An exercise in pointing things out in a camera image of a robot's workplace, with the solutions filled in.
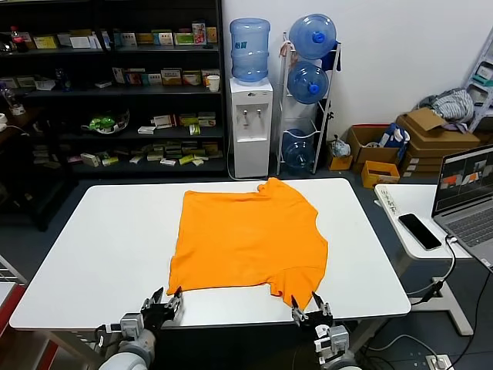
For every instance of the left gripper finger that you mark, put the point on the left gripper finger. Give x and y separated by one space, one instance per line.
175 302
154 298

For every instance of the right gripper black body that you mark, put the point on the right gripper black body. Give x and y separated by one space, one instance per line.
317 320

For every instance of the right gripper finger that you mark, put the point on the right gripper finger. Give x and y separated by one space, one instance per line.
297 310
321 306

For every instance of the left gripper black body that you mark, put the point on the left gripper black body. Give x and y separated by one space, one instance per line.
159 318

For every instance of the orange t-shirt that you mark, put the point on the orange t-shirt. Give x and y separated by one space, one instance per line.
246 239

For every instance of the pile of grey clothes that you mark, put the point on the pile of grey clothes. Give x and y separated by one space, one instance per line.
450 104

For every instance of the black smartphone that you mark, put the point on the black smartphone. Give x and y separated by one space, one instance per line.
420 231

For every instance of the white power strip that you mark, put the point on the white power strip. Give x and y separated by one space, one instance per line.
390 200

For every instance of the floor power socket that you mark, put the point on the floor power socket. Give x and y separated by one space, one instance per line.
438 363

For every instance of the flat white medicine box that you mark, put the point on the flat white medicine box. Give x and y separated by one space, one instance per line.
146 130
102 84
168 162

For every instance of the red white trolley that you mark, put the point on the red white trolley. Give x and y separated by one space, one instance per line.
15 308

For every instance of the yellow open carton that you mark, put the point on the yellow open carton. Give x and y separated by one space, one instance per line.
379 179

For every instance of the green yellow medicine box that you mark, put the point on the green yellow medicine box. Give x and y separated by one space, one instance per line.
188 119
186 159

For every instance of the small green medicine box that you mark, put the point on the small green medicine box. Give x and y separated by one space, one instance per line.
194 130
110 161

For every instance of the small yellow box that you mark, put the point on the small yellow box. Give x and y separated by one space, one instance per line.
341 162

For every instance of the white side table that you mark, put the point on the white side table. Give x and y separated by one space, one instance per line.
420 196

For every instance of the blue water jug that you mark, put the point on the blue water jug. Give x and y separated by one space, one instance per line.
306 83
308 36
297 152
249 58

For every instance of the crumpled plastic bag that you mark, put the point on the crumpled plastic bag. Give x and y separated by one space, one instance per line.
341 148

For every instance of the open cardboard box red rim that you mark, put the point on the open cardboard box red rim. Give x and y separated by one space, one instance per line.
369 146

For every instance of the grey laptop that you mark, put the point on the grey laptop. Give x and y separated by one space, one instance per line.
468 223

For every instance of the white water dispenser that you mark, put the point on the white water dispenser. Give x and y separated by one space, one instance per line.
251 146

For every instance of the blue bag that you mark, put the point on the blue bag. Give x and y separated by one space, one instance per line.
393 138

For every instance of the bowl with green packets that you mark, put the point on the bowl with green packets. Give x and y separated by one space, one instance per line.
104 123

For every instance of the stacked flat cardboard boxes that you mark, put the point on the stacked flat cardboard boxes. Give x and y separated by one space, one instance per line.
427 158

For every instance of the black folded tripod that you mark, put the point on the black folded tripod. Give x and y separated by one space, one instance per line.
330 119

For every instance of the black shelf unit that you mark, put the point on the black shelf unit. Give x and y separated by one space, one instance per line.
115 100

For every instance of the open brown cardboard box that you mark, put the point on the open brown cardboard box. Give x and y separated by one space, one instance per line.
435 129

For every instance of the small white medicine box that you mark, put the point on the small white medicine box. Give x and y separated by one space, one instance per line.
155 78

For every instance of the white paper cup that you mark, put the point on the white paper cup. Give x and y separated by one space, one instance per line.
213 83

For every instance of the yellow white medicine box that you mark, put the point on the yellow white medicine box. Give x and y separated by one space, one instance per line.
171 77

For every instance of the orange white medicine box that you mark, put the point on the orange white medicine box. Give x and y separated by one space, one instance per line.
192 78

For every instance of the white tall medicine box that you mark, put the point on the white tall medicine box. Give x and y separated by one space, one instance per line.
118 75

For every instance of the red yellow medicine box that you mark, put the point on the red yellow medicine box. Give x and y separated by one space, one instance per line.
204 75

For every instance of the dark blue bottle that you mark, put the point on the dark blue bottle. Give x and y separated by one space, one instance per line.
62 81

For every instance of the dark blue cloth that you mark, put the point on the dark blue cloth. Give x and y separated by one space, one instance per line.
331 61

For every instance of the clear plastic bottle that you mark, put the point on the clear plastic bottle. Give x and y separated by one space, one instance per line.
8 98

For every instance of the pink rag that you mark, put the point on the pink rag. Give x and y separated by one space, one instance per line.
287 50

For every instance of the white blue medicine box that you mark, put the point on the white blue medicine box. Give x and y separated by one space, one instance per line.
125 39

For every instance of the teal white medicine box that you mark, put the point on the teal white medicine box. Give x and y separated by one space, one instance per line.
163 38

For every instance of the flat yellow medicine box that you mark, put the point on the flat yellow medicine box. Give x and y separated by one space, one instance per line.
144 38

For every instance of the white storage rack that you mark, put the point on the white storage rack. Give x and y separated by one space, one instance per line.
481 100

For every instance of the colourful tall box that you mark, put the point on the colourful tall box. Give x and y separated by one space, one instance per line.
199 33

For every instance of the yellow tall box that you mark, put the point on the yellow tall box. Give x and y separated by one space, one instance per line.
211 35

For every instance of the cola bottle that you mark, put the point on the cola bottle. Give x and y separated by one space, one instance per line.
14 40

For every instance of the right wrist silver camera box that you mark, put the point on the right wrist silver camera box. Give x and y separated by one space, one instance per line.
339 336

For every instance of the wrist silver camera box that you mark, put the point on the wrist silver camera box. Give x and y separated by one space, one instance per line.
131 325
339 336

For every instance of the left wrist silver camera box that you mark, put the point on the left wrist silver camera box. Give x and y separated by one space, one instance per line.
131 325

